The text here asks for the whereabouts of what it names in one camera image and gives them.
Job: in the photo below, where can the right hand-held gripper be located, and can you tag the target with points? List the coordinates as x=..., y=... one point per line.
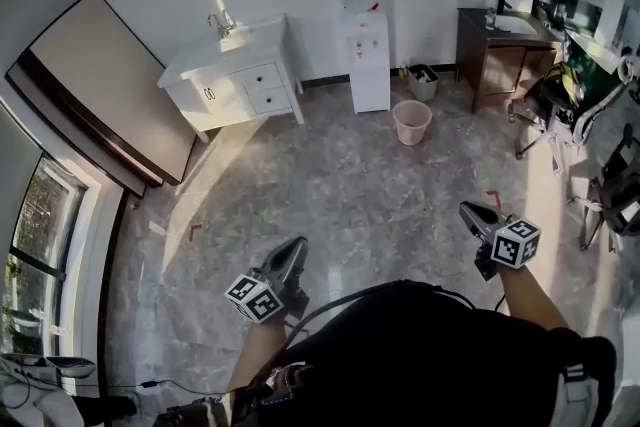
x=517, y=242

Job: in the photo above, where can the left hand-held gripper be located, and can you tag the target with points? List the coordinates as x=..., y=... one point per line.
x=254, y=300

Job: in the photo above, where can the white cabinet drawer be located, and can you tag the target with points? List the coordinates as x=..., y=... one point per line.
x=272, y=102
x=262, y=75

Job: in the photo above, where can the person's right forearm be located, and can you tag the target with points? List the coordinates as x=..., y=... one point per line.
x=530, y=305

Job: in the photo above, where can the person's left forearm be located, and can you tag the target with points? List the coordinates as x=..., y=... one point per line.
x=260, y=350

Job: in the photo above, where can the pink waste bin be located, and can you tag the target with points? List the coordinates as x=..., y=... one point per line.
x=412, y=122

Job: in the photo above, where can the grey office chair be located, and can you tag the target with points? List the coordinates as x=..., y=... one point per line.
x=555, y=115

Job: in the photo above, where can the person's black shirt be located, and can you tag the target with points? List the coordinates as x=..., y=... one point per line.
x=425, y=355

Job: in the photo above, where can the white trash bin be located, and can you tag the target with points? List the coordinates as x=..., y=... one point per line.
x=423, y=82

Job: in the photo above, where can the yellow and black jacket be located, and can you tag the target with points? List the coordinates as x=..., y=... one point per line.
x=562, y=87

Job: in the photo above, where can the brown vanity cabinet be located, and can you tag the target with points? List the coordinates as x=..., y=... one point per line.
x=500, y=60

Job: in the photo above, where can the black waist pack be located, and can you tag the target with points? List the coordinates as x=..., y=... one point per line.
x=210, y=412

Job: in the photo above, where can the white cabinet door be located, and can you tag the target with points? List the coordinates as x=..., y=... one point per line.
x=187, y=104
x=229, y=91

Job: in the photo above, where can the white water dispenser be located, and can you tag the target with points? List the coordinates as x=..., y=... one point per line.
x=367, y=70

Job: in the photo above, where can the white sink basin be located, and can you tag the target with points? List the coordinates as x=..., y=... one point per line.
x=515, y=23

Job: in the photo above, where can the glass cup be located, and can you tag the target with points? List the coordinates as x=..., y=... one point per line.
x=491, y=19

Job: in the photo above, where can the white vanity cabinet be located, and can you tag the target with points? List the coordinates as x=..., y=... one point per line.
x=220, y=65

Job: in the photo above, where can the black faucet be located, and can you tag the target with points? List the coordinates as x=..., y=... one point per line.
x=502, y=2

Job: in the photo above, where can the black framed window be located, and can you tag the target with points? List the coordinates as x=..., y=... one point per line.
x=565, y=10
x=45, y=215

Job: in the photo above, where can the dark brown board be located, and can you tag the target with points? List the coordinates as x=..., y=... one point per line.
x=75, y=140

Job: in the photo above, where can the chrome faucet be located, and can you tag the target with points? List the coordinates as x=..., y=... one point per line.
x=222, y=22

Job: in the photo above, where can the beige black-framed panel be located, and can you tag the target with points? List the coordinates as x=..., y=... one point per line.
x=105, y=80

